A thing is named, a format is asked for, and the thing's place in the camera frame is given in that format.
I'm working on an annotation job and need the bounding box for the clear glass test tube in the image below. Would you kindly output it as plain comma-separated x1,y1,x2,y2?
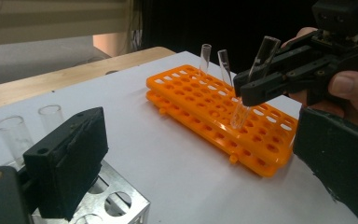
217,49,233,89
200,43,213,77
37,104,65,135
230,35,282,131
0,115,34,169

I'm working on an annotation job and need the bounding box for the wooden table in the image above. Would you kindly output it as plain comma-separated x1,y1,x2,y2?
0,46,176,114

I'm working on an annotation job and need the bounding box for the silver metal test tube rack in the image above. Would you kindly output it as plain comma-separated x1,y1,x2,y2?
12,158,152,224

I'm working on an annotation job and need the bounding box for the beige wooden furniture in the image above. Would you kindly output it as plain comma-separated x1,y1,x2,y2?
0,0,135,48

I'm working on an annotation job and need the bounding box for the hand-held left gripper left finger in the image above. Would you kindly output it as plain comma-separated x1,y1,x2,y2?
22,106,110,222

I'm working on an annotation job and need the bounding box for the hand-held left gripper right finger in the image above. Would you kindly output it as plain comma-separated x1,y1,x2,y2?
293,106,358,223

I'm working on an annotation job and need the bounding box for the white table sheet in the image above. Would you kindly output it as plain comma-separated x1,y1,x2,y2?
0,50,358,224

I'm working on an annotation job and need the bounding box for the orange plastic test tube rack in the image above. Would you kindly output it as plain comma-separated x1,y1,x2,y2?
145,63,299,179

